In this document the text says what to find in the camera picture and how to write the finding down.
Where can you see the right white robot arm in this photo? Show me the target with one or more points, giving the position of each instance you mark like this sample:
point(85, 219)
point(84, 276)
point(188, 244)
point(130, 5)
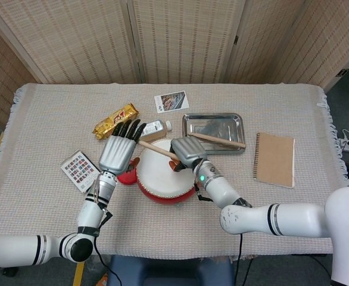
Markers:
point(281, 220)

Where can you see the photo postcard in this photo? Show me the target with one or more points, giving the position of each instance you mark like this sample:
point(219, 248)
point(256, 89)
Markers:
point(171, 102)

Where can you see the wooden stick box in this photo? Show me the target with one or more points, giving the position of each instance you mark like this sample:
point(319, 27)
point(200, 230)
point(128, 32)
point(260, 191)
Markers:
point(158, 137)

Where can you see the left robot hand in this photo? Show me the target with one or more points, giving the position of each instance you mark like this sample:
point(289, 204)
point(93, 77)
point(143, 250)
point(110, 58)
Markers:
point(116, 155)

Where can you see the gold biscuit packet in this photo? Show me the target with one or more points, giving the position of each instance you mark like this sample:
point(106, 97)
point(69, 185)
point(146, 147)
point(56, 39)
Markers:
point(112, 119)

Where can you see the red plastic disc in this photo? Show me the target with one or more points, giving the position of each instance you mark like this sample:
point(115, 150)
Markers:
point(125, 179)

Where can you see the clear bottle with white cap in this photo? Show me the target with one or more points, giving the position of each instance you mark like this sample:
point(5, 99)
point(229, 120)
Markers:
point(156, 126)

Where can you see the stainless steel tray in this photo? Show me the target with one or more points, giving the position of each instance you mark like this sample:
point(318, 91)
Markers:
point(216, 125)

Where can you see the beige woven tablecloth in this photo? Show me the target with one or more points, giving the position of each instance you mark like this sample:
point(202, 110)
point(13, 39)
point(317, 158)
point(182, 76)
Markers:
point(43, 119)

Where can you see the stamp print card box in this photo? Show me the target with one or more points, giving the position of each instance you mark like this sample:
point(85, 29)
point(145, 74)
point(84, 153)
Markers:
point(77, 169)

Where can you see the red drum with white head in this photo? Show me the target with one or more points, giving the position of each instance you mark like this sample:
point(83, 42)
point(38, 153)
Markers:
point(162, 178)

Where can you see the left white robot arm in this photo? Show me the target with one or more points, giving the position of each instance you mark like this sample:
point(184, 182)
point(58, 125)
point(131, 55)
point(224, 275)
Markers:
point(94, 211)

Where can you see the blue padded seat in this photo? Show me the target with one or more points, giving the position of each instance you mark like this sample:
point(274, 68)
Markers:
point(168, 271)

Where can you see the kraft spiral notebook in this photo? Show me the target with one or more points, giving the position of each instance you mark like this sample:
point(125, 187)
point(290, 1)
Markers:
point(274, 161)

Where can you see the wooden drumstick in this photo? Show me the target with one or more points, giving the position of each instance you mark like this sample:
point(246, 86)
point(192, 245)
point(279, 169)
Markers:
point(222, 141)
point(156, 149)

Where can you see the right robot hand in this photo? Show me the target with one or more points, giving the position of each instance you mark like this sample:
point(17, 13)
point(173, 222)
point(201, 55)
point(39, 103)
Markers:
point(189, 150)

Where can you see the woven folding screen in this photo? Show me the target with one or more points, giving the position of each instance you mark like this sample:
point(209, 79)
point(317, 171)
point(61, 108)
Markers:
point(177, 38)

